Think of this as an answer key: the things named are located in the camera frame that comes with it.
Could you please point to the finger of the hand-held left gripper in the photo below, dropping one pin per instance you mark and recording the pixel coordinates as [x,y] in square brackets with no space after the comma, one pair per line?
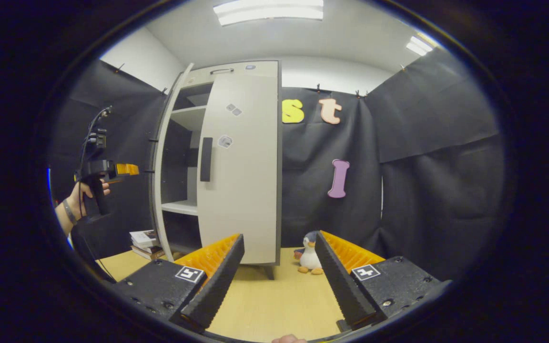
[127,169]

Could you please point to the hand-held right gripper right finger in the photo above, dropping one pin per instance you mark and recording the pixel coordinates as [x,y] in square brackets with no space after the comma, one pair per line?
[343,286]

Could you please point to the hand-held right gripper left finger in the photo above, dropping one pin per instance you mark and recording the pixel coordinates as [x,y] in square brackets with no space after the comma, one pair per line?
[217,286]

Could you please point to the white cabinet door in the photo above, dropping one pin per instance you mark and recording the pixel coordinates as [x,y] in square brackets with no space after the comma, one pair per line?
[159,190]
[246,190]

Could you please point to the white grey cabinet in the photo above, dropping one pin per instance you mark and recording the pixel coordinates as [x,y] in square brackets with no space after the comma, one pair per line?
[188,116]

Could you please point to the penguin plush toy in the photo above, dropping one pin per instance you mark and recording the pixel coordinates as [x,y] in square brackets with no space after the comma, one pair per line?
[310,257]

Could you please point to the dark wristband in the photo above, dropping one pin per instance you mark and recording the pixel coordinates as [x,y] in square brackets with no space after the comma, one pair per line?
[68,212]

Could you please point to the white cover book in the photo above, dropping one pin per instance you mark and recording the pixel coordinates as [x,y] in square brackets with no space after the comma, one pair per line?
[143,237]

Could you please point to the brown cover book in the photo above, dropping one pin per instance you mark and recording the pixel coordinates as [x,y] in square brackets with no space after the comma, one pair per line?
[150,252]

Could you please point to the black backdrop cloth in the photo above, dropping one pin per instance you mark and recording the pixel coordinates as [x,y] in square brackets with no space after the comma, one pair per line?
[422,200]

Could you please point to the large ceiling light panel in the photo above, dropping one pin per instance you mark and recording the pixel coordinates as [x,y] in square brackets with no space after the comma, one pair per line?
[269,12]

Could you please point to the small ceiling light panel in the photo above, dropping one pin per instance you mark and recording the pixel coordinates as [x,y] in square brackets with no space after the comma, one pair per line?
[420,45]

